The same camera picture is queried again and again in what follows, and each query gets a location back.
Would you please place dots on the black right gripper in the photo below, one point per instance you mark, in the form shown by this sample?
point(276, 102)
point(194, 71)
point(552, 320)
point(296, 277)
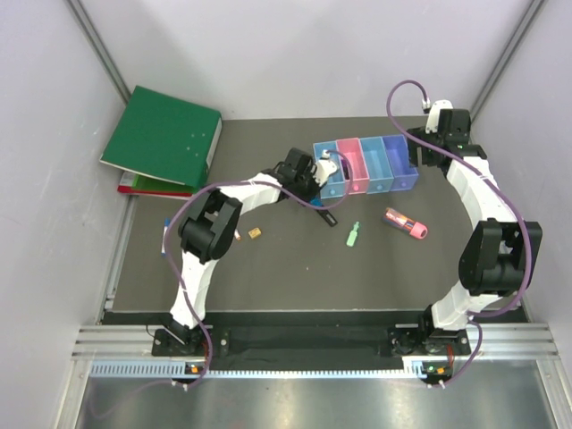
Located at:
point(425, 159)

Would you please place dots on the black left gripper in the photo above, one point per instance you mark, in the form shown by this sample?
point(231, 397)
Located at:
point(315, 187)

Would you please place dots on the light blue drawer box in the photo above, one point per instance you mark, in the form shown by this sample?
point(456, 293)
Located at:
point(335, 187)
point(377, 164)

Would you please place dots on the purple drawer box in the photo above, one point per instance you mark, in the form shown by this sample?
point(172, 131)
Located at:
point(404, 174)

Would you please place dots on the black marker purple cap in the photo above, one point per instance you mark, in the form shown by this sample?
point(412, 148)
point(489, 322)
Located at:
point(345, 169)

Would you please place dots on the pink drawer box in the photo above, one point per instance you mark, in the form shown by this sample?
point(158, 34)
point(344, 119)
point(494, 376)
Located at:
point(352, 149)

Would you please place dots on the green ring binder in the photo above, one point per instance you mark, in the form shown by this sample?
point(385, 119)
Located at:
point(164, 138)

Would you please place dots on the red and green folder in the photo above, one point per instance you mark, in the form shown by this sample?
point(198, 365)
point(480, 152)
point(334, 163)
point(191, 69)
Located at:
point(135, 184)

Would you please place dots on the black highlighter blue cap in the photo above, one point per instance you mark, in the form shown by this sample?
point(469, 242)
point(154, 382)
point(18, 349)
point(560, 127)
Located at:
point(316, 203)

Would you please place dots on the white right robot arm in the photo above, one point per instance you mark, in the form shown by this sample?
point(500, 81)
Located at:
point(493, 264)

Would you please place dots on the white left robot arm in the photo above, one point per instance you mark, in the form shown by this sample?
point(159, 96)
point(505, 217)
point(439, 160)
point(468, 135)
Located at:
point(208, 226)

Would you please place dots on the small orange eraser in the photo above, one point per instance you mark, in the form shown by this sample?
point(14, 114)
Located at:
point(254, 233)

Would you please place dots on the colourful tube pink cap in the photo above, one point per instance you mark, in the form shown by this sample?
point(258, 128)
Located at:
point(398, 220)

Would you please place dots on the white marker blue cap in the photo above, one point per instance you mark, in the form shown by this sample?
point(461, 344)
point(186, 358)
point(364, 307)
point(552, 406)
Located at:
point(167, 222)

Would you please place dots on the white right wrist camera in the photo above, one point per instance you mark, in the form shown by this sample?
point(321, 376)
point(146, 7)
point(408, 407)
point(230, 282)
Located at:
point(433, 111)

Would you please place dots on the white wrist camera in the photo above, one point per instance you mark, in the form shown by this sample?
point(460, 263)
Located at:
point(324, 168)
point(433, 111)

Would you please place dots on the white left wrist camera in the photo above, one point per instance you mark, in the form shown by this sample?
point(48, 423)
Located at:
point(324, 168)

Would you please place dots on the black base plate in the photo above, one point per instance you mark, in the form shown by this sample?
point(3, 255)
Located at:
point(266, 341)

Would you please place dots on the aluminium frame post right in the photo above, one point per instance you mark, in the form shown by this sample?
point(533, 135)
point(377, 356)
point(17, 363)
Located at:
point(510, 47)

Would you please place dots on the aluminium frame post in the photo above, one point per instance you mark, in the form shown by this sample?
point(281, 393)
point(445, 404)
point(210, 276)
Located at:
point(510, 47)
point(89, 30)

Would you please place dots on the aluminium front rail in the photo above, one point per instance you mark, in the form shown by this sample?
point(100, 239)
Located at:
point(491, 341)

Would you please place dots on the aluminium frame post left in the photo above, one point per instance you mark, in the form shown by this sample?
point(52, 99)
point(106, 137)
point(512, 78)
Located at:
point(89, 30)

